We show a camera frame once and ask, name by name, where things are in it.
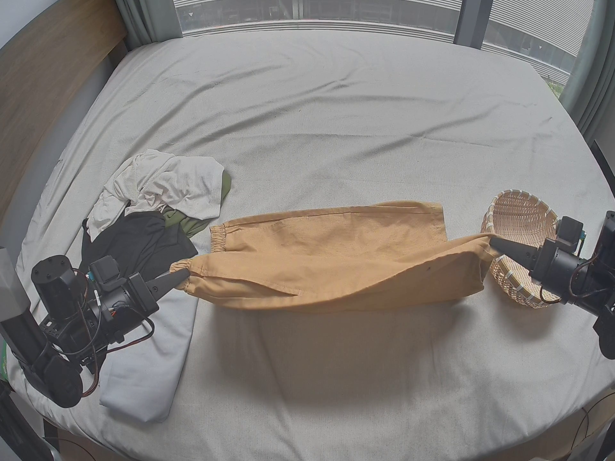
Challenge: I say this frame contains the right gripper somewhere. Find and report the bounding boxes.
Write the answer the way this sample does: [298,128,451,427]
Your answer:
[530,239,584,302]

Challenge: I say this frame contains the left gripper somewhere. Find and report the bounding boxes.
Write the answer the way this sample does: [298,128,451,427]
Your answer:
[98,273,160,328]

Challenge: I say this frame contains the tan shorts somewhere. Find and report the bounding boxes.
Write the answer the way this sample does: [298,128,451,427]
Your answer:
[170,201,503,315]

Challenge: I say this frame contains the black garment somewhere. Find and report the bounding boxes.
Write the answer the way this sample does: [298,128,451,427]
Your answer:
[81,211,199,282]

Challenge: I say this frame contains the round woven basket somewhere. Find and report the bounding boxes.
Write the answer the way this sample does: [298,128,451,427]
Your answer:
[480,189,563,308]

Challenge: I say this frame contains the pale blue garment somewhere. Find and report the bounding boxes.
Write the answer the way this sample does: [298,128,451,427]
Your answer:
[100,245,212,424]

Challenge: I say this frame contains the green garment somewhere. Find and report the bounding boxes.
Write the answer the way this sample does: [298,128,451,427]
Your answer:
[161,168,232,239]

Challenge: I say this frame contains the white garment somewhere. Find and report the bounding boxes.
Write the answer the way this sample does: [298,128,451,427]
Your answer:
[86,149,226,240]

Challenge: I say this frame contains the grey-green curtain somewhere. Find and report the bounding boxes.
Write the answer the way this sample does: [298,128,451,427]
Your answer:
[103,0,184,49]
[560,0,615,138]

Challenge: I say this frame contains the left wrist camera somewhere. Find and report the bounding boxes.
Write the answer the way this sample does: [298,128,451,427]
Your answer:
[89,256,127,296]

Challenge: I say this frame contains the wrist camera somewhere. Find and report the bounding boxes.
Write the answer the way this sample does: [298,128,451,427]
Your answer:
[89,256,127,296]
[557,216,587,258]

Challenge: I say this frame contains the black cable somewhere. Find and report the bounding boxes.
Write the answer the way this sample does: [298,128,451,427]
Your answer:
[89,317,154,397]

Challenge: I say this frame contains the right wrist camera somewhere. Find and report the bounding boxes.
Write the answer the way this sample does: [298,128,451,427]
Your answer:
[557,216,587,258]

